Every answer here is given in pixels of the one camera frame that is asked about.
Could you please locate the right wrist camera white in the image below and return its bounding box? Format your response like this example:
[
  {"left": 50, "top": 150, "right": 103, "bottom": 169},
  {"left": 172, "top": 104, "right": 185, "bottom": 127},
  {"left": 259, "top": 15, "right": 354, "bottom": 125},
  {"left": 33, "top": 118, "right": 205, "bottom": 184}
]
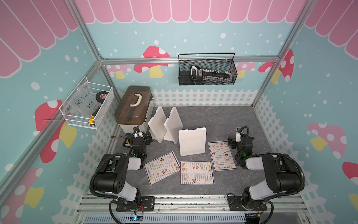
[{"left": 235, "top": 131, "right": 241, "bottom": 142}]

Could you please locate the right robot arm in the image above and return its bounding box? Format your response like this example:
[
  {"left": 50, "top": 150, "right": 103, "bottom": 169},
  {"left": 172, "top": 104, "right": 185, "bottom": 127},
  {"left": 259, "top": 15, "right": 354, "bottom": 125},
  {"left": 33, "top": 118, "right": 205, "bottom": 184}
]
[{"left": 227, "top": 126, "right": 305, "bottom": 211}]

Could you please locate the dim sum menu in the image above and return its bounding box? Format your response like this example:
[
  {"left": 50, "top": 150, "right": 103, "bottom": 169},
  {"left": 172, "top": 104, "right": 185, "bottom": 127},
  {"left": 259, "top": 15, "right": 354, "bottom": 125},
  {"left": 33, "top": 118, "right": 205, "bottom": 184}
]
[
  {"left": 144, "top": 152, "right": 181, "bottom": 185},
  {"left": 208, "top": 141, "right": 236, "bottom": 171},
  {"left": 180, "top": 161, "right": 214, "bottom": 185}
]

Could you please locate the small circuit board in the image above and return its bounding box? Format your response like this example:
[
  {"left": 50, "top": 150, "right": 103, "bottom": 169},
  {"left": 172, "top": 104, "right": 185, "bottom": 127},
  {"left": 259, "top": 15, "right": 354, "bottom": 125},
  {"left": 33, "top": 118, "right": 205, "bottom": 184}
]
[{"left": 130, "top": 214, "right": 144, "bottom": 222}]

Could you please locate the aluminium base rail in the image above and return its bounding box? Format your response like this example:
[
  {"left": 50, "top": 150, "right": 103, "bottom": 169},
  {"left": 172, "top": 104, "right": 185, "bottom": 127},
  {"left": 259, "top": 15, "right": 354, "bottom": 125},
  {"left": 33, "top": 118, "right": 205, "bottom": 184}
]
[{"left": 72, "top": 194, "right": 314, "bottom": 224}]

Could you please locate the black mesh wall basket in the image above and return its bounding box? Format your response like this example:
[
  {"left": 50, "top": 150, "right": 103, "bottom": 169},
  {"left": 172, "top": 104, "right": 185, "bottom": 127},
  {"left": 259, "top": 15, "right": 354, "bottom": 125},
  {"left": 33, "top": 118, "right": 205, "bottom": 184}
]
[{"left": 178, "top": 53, "right": 237, "bottom": 85}]

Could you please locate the clear plastic labelled bag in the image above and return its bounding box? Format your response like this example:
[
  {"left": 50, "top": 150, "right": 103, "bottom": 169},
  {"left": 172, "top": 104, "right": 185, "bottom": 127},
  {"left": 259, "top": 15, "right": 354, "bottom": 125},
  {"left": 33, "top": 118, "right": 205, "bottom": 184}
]
[{"left": 63, "top": 85, "right": 99, "bottom": 118}]

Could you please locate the brown lid storage box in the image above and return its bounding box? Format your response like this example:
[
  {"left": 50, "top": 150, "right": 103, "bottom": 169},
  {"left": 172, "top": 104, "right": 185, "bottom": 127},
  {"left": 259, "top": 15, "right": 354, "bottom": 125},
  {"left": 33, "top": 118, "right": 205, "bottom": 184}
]
[{"left": 114, "top": 85, "right": 154, "bottom": 133}]

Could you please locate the black tape roll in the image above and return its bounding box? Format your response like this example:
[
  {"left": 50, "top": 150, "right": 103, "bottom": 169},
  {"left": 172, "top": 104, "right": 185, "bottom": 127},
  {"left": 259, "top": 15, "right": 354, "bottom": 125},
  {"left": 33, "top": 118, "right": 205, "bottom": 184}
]
[{"left": 96, "top": 91, "right": 109, "bottom": 104}]

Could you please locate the socket tool set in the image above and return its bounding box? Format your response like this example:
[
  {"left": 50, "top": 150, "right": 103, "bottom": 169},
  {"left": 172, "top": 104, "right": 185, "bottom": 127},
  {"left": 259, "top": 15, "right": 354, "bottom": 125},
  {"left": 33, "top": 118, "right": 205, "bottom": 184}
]
[{"left": 190, "top": 66, "right": 232, "bottom": 84}]

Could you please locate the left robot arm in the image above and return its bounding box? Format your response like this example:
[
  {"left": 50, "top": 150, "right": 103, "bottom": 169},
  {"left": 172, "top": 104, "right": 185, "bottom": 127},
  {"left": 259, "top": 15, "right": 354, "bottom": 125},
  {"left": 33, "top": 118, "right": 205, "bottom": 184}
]
[{"left": 89, "top": 133, "right": 153, "bottom": 211}]

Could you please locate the black tray with parts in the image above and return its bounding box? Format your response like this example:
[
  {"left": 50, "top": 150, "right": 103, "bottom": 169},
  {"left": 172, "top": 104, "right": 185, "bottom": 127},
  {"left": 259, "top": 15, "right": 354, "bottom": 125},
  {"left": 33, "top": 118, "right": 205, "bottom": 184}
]
[{"left": 122, "top": 138, "right": 131, "bottom": 148}]

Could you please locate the yellow black utility knife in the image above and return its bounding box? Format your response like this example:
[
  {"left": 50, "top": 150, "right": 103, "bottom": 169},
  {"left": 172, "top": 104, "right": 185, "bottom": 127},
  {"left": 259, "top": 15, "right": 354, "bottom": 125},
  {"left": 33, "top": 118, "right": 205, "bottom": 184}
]
[{"left": 88, "top": 106, "right": 100, "bottom": 125}]

